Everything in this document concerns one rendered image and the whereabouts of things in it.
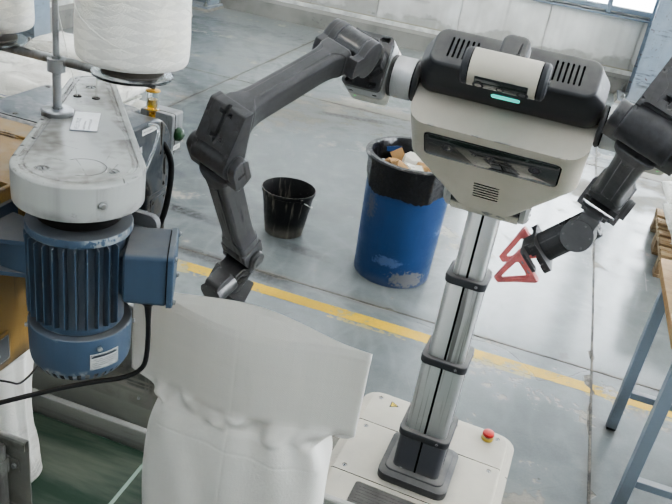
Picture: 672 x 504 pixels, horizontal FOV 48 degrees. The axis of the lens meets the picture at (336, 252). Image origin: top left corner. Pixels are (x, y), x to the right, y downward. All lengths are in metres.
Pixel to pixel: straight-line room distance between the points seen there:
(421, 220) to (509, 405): 0.99
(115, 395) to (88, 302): 1.12
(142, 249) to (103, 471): 1.06
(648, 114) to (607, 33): 8.20
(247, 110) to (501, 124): 0.59
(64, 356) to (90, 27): 0.47
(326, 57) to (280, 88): 0.15
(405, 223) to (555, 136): 2.06
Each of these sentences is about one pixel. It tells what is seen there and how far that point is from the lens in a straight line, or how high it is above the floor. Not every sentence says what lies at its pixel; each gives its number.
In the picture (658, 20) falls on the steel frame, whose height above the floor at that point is 0.91.
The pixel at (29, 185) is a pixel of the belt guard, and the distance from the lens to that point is 1.04.
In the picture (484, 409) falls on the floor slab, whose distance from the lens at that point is 3.12.
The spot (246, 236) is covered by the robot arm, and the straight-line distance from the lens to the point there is 1.54.
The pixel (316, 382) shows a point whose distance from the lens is 1.44.
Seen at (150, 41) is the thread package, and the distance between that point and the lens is 1.10.
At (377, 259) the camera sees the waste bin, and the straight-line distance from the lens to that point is 3.71.
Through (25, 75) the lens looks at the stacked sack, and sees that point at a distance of 4.32.
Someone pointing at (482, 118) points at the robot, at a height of 1.41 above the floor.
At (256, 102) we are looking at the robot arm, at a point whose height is 1.46.
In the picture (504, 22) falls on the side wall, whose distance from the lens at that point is 9.28.
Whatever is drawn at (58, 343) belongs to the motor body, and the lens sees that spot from 1.16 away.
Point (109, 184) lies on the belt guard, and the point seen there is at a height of 1.42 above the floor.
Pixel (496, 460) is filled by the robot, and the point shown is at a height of 0.26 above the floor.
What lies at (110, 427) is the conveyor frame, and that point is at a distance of 2.17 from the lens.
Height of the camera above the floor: 1.83
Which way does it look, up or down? 27 degrees down
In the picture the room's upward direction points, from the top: 10 degrees clockwise
